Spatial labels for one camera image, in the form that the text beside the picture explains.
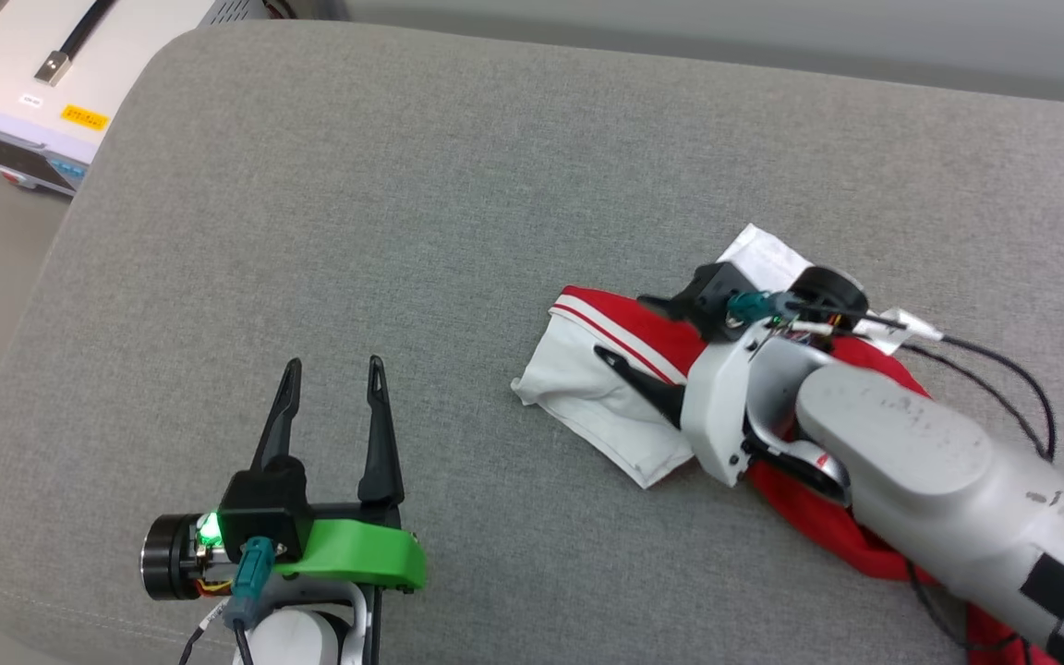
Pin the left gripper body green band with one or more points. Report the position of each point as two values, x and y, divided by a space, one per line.
356 554

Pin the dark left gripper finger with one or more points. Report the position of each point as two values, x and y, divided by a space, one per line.
278 425
381 443

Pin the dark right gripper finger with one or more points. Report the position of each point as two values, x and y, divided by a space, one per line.
663 307
652 392

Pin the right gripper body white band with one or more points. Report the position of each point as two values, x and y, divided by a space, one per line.
735 388

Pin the red and white shirt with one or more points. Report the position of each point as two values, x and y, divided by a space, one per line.
587 388

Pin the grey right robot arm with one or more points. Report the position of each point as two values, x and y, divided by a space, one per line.
929 471

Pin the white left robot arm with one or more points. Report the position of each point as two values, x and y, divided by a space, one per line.
296 637

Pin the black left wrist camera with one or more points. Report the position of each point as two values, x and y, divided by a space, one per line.
264 503

